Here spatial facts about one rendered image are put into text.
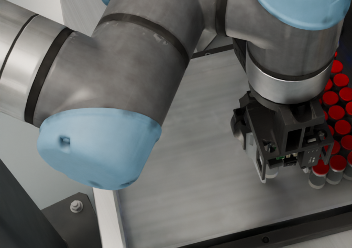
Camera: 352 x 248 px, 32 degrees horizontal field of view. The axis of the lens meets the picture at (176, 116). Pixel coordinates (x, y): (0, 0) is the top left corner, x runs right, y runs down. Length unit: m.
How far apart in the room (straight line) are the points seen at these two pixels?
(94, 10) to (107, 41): 0.56
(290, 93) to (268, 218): 0.30
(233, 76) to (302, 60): 0.41
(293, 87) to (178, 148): 0.34
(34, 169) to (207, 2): 1.46
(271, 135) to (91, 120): 0.25
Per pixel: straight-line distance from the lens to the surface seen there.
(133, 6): 0.45
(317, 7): 0.44
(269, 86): 0.53
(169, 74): 0.44
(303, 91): 0.53
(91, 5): 1.00
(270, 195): 0.81
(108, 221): 0.81
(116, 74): 0.42
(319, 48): 0.49
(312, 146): 0.60
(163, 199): 0.81
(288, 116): 0.55
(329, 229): 0.78
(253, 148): 0.70
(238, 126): 0.66
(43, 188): 1.85
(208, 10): 0.47
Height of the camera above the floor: 1.63
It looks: 60 degrees down
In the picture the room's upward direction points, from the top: 10 degrees counter-clockwise
